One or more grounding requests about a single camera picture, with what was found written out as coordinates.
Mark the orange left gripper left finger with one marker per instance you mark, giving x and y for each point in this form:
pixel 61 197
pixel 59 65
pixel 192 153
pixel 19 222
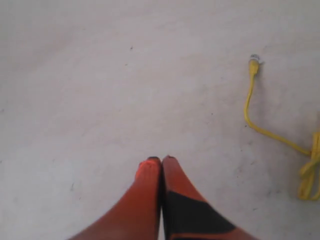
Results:
pixel 136 216

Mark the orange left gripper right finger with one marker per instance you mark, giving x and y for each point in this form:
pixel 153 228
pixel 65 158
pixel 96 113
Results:
pixel 186 213

